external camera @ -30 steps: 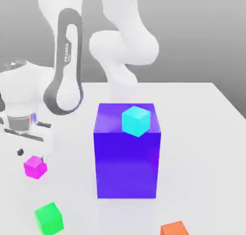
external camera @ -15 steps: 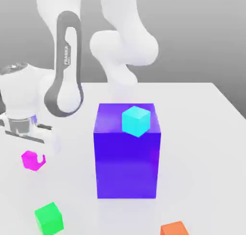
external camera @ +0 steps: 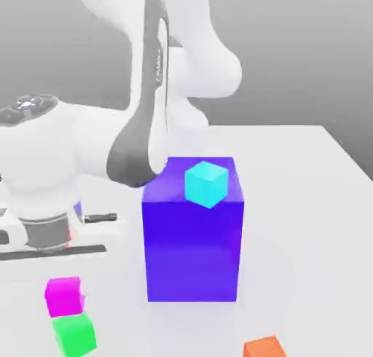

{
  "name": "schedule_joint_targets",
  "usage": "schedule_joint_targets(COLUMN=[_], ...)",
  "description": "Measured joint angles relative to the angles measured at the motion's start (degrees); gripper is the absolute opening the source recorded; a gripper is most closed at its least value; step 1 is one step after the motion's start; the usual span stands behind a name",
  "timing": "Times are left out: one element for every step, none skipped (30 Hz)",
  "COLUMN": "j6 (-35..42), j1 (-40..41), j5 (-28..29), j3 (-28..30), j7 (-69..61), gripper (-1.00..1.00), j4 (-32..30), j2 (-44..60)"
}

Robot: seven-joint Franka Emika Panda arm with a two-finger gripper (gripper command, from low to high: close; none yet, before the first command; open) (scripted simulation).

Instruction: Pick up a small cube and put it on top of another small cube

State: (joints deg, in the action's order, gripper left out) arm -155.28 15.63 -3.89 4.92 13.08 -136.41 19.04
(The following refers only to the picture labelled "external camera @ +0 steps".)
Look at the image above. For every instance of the small cyan cube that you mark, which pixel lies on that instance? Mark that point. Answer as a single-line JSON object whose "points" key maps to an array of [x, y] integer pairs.
{"points": [[206, 185]]}

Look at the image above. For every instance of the small orange cube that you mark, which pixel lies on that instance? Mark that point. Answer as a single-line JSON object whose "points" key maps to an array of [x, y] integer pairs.
{"points": [[263, 348]]}

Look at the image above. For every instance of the small green cube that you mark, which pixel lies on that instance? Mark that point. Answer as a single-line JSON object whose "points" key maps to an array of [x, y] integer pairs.
{"points": [[74, 335]]}

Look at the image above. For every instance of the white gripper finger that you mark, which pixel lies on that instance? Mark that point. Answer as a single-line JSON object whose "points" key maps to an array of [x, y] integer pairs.
{"points": [[82, 291]]}

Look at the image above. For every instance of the small magenta cube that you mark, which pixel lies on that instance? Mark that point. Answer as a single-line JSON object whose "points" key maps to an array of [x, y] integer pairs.
{"points": [[62, 297]]}

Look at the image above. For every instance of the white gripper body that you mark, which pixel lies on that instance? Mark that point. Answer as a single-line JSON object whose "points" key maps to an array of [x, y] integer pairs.
{"points": [[58, 251]]}

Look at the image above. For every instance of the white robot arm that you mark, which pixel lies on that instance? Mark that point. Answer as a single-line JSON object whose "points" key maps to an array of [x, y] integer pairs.
{"points": [[46, 147]]}

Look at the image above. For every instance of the large blue box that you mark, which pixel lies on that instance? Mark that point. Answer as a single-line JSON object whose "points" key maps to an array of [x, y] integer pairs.
{"points": [[192, 252]]}

